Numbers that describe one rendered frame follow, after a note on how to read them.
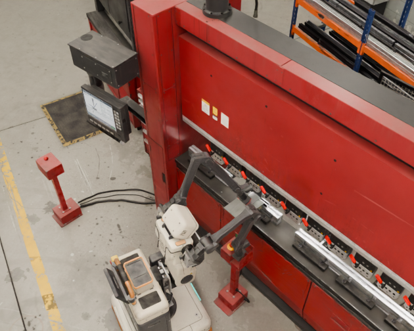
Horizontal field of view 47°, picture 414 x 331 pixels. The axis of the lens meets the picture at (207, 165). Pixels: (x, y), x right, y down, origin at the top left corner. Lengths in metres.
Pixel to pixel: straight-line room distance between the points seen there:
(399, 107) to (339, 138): 0.37
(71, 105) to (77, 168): 1.13
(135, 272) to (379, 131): 1.94
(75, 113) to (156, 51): 2.92
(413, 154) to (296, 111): 0.75
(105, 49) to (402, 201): 2.27
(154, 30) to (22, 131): 3.20
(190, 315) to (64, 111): 3.32
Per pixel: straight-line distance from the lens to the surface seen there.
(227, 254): 3.70
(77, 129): 5.95
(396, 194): 2.76
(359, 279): 3.52
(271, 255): 3.83
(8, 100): 6.70
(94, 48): 3.67
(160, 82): 3.59
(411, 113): 2.66
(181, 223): 3.11
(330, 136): 2.82
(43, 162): 4.51
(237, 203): 3.70
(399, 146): 2.55
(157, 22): 3.33
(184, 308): 4.02
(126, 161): 5.46
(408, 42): 4.97
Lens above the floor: 3.88
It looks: 47 degrees down
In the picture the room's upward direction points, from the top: straight up
